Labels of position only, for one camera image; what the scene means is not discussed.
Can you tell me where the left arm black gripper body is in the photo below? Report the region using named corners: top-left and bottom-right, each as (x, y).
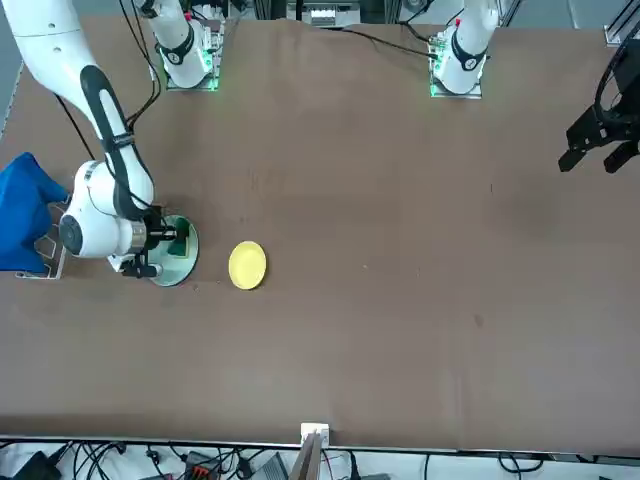
top-left (594, 39), bottom-right (640, 144)

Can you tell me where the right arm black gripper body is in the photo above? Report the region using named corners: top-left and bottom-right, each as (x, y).
top-left (145, 215), bottom-right (167, 257)

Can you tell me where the green and yellow sponge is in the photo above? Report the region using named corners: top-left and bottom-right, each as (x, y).
top-left (168, 234), bottom-right (194, 260)

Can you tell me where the pale green plate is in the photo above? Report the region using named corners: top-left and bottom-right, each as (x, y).
top-left (148, 214), bottom-right (200, 288)

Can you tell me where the small yellow dish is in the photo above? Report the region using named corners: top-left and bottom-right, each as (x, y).
top-left (228, 240), bottom-right (268, 291)

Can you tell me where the clear slotted rack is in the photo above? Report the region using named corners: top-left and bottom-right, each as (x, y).
top-left (14, 197), bottom-right (71, 280)

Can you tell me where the blue cloth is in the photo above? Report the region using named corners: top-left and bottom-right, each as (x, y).
top-left (0, 152), bottom-right (69, 274)

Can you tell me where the black and orange connector box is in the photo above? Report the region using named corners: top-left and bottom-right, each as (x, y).
top-left (182, 451), bottom-right (222, 480)

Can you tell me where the black looped gripper cable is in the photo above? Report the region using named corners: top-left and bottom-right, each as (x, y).
top-left (594, 42), bottom-right (629, 126)

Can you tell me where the aluminium corner post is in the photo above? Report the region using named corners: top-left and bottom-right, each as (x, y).
top-left (603, 0), bottom-right (640, 47)

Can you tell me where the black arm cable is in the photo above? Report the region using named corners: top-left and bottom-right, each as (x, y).
top-left (53, 93), bottom-right (96, 160)

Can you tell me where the aluminium edge rail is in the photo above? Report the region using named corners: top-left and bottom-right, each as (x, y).
top-left (0, 62), bottom-right (25, 141)

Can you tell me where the black base cable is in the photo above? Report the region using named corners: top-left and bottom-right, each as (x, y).
top-left (317, 24), bottom-right (436, 57)

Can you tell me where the aluminium profile post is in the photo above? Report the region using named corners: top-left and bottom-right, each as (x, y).
top-left (292, 422), bottom-right (332, 480)

